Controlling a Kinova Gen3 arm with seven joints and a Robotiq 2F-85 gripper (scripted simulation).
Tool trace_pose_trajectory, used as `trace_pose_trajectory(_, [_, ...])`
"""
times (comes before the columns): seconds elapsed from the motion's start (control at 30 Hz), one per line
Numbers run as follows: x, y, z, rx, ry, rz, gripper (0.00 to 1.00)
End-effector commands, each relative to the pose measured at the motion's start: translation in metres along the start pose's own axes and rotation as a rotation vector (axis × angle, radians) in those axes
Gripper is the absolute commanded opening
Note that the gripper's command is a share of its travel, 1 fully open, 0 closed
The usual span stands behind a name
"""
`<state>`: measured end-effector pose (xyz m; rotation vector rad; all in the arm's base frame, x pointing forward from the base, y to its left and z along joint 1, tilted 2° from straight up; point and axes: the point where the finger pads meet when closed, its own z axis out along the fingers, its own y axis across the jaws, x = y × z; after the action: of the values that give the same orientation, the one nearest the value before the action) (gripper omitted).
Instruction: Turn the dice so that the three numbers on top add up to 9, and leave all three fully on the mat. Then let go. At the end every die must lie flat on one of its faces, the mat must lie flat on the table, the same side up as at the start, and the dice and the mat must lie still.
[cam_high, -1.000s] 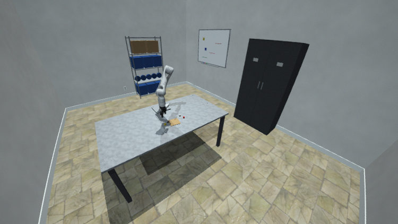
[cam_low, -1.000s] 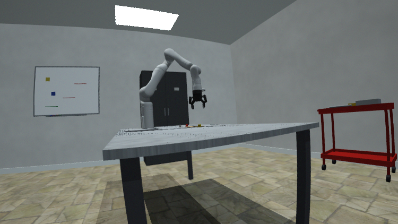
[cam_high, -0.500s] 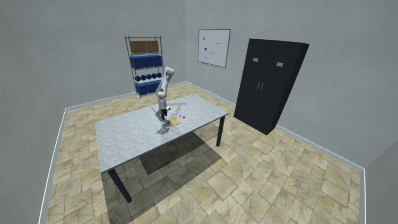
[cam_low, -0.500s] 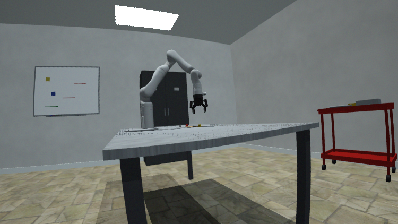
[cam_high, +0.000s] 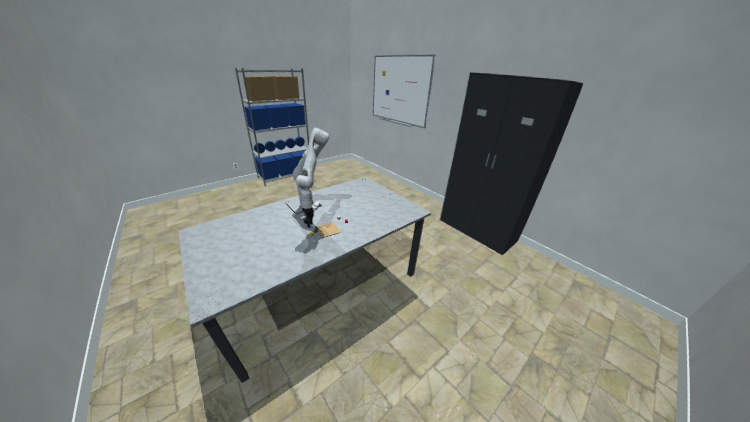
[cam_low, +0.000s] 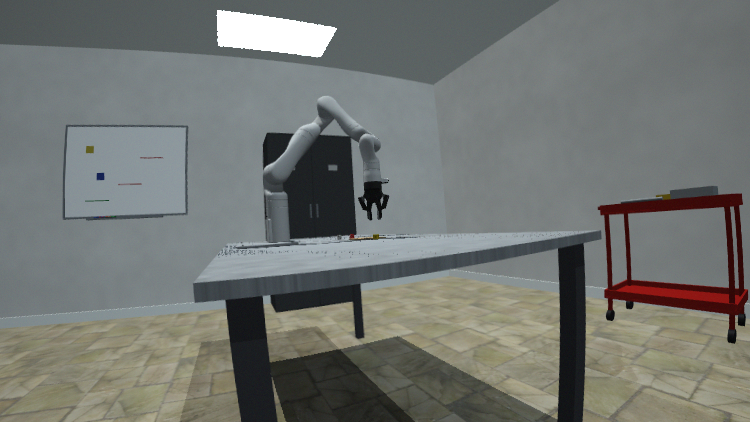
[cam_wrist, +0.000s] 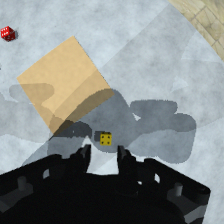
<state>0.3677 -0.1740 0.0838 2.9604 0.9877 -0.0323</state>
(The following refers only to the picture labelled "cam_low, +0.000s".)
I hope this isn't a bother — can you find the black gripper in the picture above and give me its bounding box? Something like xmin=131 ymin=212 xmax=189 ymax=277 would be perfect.
xmin=358 ymin=181 xmax=389 ymax=220

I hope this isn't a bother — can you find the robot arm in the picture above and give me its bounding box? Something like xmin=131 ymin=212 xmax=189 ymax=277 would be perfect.
xmin=263 ymin=96 xmax=388 ymax=243

